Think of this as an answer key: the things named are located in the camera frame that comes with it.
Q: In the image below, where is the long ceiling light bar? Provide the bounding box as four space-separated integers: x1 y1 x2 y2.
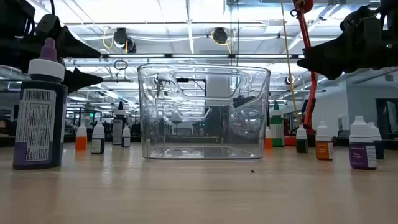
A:
101 52 307 60

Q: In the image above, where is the large green food coloring bottle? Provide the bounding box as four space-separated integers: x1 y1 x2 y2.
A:
269 101 285 147

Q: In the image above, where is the small neon purple coloring bottle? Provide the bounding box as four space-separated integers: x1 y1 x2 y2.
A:
348 115 378 170

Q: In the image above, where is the small violet food coloring bottle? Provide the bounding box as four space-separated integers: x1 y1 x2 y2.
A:
121 124 131 148

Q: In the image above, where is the small black food coloring bottle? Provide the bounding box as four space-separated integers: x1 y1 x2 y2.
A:
90 121 106 155

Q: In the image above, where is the small dark blue coloring bottle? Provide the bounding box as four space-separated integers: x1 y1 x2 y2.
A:
368 121 385 161

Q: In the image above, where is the black ceiling cable reel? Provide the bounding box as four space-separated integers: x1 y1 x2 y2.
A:
211 27 233 54
112 27 137 54

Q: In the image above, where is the small bottle with orange label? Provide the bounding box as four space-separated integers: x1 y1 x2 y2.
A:
315 121 335 161

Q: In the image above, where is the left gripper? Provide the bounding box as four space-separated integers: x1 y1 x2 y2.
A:
0 0 104 94

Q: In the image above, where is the yellow hanging cord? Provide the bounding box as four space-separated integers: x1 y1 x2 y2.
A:
279 0 301 127

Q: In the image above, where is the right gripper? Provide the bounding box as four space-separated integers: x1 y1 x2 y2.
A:
297 0 398 81

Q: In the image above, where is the small dark green coloring bottle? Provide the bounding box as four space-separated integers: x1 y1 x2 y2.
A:
295 124 309 154

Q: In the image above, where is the silver cap bottom centre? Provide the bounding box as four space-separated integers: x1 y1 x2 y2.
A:
12 37 68 170

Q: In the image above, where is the clear plastic bin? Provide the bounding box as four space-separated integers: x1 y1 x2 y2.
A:
137 63 272 161

